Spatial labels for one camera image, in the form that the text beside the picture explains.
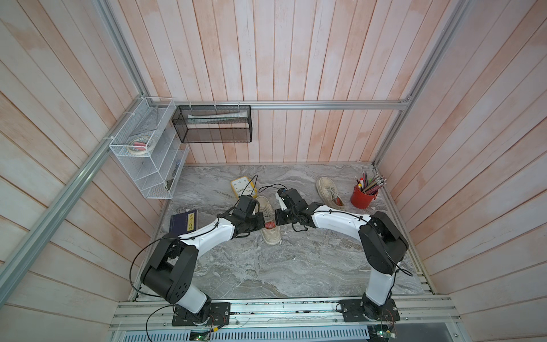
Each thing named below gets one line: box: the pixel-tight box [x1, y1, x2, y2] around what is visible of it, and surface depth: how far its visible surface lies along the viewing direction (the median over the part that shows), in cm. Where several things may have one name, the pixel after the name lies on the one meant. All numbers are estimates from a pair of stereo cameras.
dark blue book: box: [168, 209, 198, 236], surface depth 98 cm
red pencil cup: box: [350, 184, 379, 209], surface depth 103 cm
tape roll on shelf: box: [127, 136, 154, 156], surface depth 74 cm
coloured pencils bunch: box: [354, 170, 387, 196], surface depth 97 cm
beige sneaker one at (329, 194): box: [315, 176, 346, 211], surface depth 103 cm
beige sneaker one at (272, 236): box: [255, 195, 283, 246], surface depth 90 cm
